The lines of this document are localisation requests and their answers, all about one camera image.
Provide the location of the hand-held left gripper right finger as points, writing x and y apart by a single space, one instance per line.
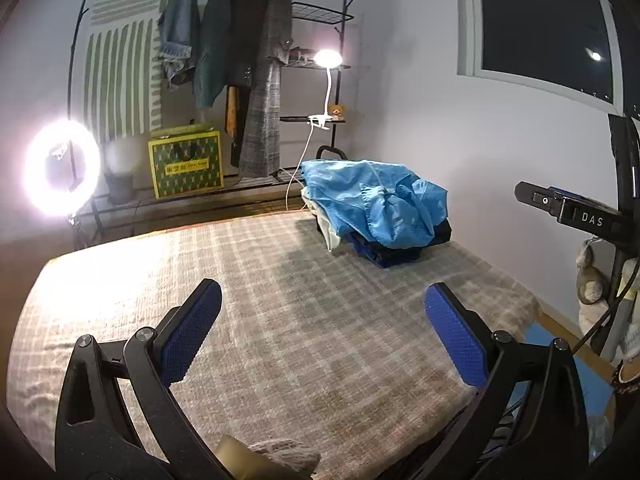
455 335

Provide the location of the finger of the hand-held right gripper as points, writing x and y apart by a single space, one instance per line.
535 195

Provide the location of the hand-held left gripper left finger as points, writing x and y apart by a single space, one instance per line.
192 335

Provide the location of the light blue work garment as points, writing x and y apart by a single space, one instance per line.
360 195

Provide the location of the pile of folded dark clothes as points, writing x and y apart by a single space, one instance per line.
390 255

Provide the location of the black metal clothes rack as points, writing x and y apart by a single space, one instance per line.
320 12

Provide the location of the person's left hand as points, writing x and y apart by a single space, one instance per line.
285 455

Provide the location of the beige plaid blanket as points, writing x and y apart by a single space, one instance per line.
300 320

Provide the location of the blue floor mat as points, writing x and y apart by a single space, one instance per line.
592 375

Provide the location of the white garment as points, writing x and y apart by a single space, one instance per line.
327 232

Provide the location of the dark grey bucket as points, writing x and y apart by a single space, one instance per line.
120 187

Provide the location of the yellow green patterned bag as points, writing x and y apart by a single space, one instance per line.
185 165

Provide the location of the window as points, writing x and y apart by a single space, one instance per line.
540 20

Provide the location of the small teddy bear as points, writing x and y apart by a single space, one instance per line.
337 111

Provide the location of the yellow scarf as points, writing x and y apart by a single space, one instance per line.
231 110

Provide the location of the white clip lamp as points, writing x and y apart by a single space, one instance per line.
327 57

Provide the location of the teal sweater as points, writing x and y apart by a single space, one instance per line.
212 50

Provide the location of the blue denim jacket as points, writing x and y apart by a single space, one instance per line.
177 25

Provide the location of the black coat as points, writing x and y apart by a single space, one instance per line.
245 20

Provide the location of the black curved metal rail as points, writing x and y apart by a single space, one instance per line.
327 148

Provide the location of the green striped wall poster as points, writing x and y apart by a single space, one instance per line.
120 60

